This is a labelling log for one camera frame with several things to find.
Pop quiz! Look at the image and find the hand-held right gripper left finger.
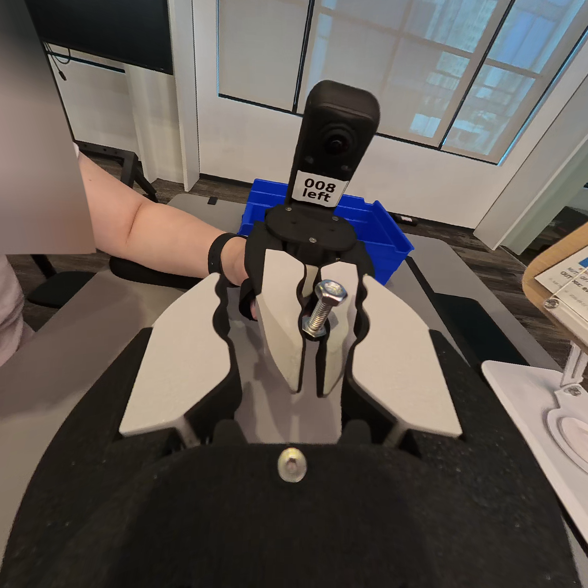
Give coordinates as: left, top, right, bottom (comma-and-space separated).
119, 272, 243, 447

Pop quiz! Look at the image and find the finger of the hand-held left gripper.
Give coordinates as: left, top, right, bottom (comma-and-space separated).
318, 261, 364, 398
255, 249, 308, 394

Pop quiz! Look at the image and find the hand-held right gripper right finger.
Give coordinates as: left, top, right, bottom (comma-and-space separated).
346, 273, 463, 449

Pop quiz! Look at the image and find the small silver hex bolt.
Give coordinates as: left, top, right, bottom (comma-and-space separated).
302, 301, 341, 339

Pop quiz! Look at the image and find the blue plastic bin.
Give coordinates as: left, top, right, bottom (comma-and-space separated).
239, 178, 414, 282

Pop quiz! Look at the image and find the person's left forearm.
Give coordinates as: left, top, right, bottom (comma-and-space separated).
78, 156, 217, 278

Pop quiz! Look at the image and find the person's left hand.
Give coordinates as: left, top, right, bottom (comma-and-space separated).
227, 236, 259, 321

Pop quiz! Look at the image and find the black wrist band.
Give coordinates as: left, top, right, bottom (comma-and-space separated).
208, 233, 237, 278

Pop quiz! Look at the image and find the black wrist rest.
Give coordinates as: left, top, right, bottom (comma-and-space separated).
109, 255, 205, 290

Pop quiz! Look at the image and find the wood and white document stand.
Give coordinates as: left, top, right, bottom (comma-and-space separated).
481, 223, 588, 515

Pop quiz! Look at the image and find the black metal screen stand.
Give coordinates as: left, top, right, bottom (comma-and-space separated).
43, 41, 159, 203

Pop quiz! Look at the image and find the printed instruction poster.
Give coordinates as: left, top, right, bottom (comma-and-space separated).
535, 246, 588, 299

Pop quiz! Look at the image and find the large glass window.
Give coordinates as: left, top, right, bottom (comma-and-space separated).
217, 0, 588, 166

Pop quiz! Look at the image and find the large black wall screen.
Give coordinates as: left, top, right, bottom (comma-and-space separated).
28, 0, 174, 75

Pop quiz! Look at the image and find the black hanging cable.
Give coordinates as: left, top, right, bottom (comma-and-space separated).
46, 43, 127, 81

